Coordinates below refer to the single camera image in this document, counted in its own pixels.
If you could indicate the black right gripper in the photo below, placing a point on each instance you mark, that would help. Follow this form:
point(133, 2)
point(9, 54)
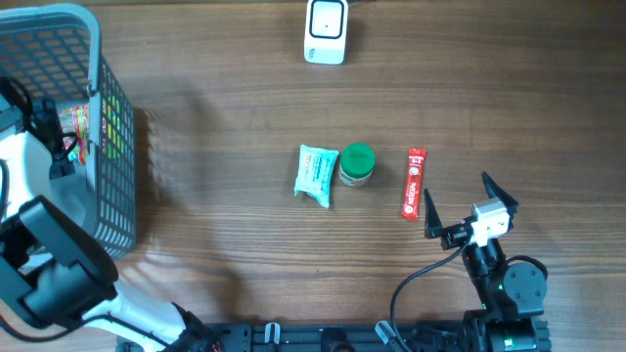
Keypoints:
point(453, 235)

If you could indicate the red Nescafe stick sachet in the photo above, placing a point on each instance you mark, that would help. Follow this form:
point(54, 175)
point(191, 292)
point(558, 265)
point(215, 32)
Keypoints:
point(414, 178)

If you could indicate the green lid jar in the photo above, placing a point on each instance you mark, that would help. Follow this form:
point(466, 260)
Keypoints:
point(356, 164)

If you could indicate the mint toilet wipes pack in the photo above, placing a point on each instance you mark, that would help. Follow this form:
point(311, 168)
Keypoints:
point(315, 172)

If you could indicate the colourful candy bag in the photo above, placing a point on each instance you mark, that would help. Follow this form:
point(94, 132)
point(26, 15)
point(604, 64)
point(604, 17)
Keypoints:
point(76, 120)

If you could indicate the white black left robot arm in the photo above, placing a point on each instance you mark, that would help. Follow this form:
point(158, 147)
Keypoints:
point(52, 272)

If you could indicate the white barcode scanner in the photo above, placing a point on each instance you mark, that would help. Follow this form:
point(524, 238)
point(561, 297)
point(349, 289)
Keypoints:
point(325, 32)

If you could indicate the grey plastic mesh basket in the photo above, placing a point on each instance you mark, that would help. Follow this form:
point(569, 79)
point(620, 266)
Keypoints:
point(55, 51)

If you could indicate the black aluminium mounting rail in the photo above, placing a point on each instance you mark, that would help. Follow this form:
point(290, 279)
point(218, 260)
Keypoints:
point(420, 336)

